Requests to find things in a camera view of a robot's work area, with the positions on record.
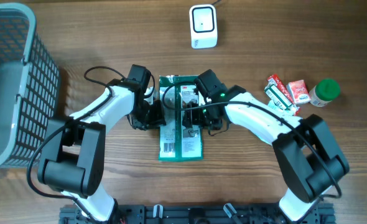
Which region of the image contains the green glove packet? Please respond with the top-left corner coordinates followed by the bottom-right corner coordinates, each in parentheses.
top-left (159, 75), bottom-right (204, 162)

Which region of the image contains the grey plastic mesh basket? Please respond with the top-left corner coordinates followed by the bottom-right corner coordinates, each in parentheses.
top-left (0, 3), bottom-right (61, 168)

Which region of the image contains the white barcode scanner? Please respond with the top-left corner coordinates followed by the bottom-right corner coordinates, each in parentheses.
top-left (189, 4), bottom-right (218, 49)

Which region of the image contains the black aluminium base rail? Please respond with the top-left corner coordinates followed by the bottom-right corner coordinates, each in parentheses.
top-left (58, 203), bottom-right (336, 224)

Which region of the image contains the mint green wipes packet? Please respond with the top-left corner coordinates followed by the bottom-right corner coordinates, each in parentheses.
top-left (267, 100), bottom-right (297, 116)

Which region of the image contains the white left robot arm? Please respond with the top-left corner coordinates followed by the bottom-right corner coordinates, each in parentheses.
top-left (36, 65), bottom-right (165, 223)

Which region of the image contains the red patterned small box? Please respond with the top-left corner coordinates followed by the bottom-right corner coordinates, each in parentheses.
top-left (286, 80), bottom-right (310, 105)

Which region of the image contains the green lid jar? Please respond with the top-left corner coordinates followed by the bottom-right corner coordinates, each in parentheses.
top-left (309, 78), bottom-right (341, 107)

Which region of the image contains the green white medicine box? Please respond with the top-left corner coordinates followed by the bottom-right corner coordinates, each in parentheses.
top-left (264, 84), bottom-right (292, 110)

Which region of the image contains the red sachet stick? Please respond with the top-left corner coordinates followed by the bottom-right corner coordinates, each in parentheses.
top-left (267, 74), bottom-right (300, 115)

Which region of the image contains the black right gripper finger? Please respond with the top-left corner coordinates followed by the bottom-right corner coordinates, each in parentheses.
top-left (192, 103), bottom-right (205, 126)
top-left (182, 104), bottom-right (193, 128)

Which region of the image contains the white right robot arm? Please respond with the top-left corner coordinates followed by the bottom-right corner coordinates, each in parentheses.
top-left (183, 70), bottom-right (350, 222)

